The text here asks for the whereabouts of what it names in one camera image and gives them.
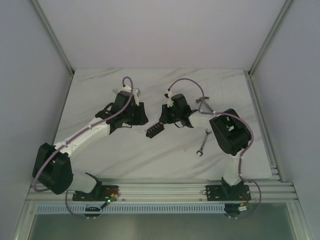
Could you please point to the slotted cable duct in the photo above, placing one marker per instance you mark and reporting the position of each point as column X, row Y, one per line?
column 132, row 208

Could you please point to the black handled claw hammer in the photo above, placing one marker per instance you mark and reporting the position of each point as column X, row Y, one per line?
column 203, row 101

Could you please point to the left aluminium frame post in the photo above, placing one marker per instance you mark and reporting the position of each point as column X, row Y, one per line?
column 52, row 36

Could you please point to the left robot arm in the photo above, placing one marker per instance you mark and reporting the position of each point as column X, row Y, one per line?
column 53, row 163

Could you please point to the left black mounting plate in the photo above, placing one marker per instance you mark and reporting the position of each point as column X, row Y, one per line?
column 100, row 193

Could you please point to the aluminium frame post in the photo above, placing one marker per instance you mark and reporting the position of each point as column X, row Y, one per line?
column 52, row 36
column 271, row 36

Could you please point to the black mounting plate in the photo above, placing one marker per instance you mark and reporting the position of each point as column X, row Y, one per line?
column 100, row 193
column 236, row 193

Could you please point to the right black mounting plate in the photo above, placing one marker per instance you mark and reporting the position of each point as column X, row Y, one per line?
column 236, row 193

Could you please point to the clear plastic fuse box cover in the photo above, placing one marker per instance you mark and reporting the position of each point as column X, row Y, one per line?
column 142, row 129

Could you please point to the black fuse box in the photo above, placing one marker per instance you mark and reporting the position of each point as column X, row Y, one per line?
column 154, row 130

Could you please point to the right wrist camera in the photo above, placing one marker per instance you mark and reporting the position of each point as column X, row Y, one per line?
column 169, row 94

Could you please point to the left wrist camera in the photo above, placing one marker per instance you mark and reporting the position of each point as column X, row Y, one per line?
column 135, row 91

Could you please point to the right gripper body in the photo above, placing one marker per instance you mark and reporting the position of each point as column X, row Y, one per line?
column 170, row 116

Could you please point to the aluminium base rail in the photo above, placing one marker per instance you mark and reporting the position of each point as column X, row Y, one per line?
column 164, row 191

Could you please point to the silver combination wrench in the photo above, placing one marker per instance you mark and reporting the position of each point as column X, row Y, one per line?
column 199, row 152

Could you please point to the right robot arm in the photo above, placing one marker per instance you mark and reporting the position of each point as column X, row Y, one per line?
column 233, row 135

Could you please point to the right aluminium frame post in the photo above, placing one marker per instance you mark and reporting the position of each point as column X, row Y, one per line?
column 271, row 36

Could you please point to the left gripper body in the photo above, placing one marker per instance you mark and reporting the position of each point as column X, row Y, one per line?
column 138, row 114

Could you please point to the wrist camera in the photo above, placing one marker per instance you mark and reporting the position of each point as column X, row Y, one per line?
column 169, row 94
column 135, row 91

